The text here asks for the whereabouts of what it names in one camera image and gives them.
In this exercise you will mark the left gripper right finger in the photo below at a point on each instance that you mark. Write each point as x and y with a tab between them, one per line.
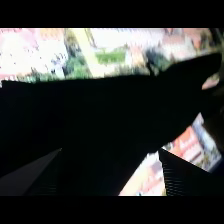
186	176

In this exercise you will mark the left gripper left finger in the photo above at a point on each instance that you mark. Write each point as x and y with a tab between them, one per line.
30	176

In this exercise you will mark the dark grey pants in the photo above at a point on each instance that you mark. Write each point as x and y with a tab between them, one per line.
106	123

